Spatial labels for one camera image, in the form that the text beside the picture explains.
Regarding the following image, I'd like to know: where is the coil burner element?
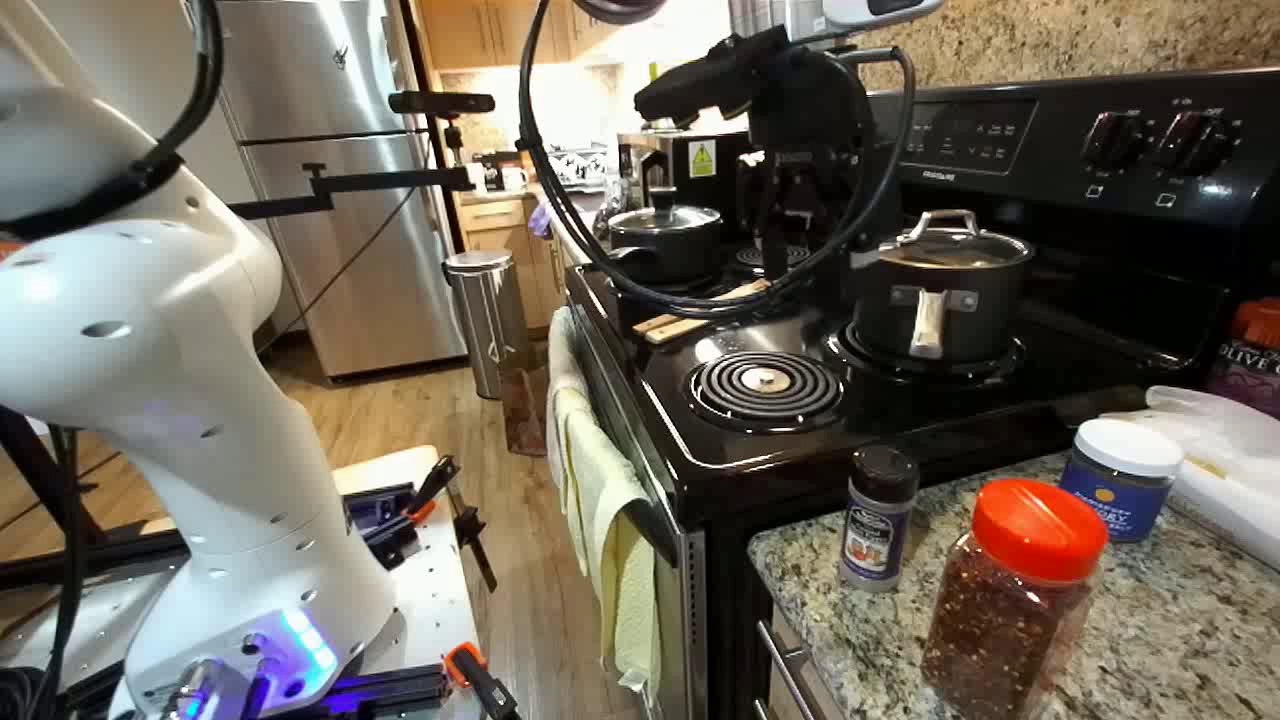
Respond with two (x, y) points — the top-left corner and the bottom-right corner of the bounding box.
(679, 350), (853, 440)

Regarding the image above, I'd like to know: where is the red lid pepper flakes jar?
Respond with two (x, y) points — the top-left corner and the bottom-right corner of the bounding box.
(920, 476), (1111, 720)

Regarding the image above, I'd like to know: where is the black stereo camera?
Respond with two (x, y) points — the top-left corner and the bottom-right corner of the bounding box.
(382, 88), (499, 121)

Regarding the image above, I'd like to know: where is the white dish towel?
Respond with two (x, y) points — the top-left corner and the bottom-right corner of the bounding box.
(545, 309), (601, 506)

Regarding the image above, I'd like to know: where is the black pot with long handle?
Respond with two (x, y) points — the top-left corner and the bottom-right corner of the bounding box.
(844, 238), (1038, 373)

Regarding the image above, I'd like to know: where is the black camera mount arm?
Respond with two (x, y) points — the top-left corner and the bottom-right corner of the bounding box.
(226, 114), (479, 226)

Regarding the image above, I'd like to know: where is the black base power cable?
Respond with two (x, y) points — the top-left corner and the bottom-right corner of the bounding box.
(0, 403), (90, 720)

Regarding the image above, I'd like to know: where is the red purple snack bag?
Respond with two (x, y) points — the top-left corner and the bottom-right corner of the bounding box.
(1210, 295), (1280, 422)

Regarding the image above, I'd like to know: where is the orange handle clamp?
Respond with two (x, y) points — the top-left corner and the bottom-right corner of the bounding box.
(441, 636), (525, 720)

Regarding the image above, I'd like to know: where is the black cooking pot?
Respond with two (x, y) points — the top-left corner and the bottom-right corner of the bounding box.
(601, 238), (736, 295)

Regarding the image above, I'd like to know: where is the black stove knob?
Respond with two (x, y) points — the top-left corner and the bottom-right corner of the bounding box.
(1082, 110), (1150, 171)
(1154, 110), (1241, 179)

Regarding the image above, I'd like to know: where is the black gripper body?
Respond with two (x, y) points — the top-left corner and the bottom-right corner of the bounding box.
(740, 47), (877, 222)

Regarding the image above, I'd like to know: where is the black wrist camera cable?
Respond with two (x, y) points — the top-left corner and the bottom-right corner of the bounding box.
(512, 0), (922, 323)

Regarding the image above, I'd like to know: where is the black clamp orange trigger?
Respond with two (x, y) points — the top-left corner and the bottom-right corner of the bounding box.
(362, 452), (463, 552)

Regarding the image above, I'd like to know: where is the pale yellow dish towel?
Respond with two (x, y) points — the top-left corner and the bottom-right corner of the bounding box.
(562, 392), (667, 714)

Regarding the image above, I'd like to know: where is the blue jar white lid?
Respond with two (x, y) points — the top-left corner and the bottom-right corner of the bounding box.
(1058, 418), (1187, 546)

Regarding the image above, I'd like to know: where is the black bar clamp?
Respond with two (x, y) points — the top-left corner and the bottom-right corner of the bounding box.
(446, 492), (503, 598)

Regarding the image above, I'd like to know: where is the stainless steel refrigerator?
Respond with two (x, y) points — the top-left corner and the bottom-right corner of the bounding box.
(214, 0), (470, 385)

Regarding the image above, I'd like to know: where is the wooden base cabinet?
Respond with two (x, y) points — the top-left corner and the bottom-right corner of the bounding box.
(455, 186), (571, 335)

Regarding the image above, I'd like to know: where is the wooden upper cabinet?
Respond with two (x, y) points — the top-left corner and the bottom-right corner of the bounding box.
(411, 0), (625, 74)

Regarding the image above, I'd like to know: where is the white robot mounting table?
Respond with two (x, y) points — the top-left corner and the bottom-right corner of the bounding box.
(0, 444), (488, 720)

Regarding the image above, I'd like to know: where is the small spice jar black lid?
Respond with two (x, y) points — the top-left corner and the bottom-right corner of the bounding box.
(837, 444), (922, 594)

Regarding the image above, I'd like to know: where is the stainless steel trash can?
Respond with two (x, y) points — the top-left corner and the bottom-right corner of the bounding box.
(441, 252), (520, 403)

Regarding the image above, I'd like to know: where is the black appliance yellow label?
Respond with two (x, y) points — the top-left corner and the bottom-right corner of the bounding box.
(614, 126), (750, 218)

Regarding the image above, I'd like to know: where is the wooden cooking utensil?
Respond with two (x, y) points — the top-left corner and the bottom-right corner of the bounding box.
(627, 277), (780, 350)

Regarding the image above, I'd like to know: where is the black electric stove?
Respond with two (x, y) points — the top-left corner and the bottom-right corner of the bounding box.
(556, 67), (1280, 720)

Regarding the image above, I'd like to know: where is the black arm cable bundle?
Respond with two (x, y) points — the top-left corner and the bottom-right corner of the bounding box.
(0, 0), (226, 245)

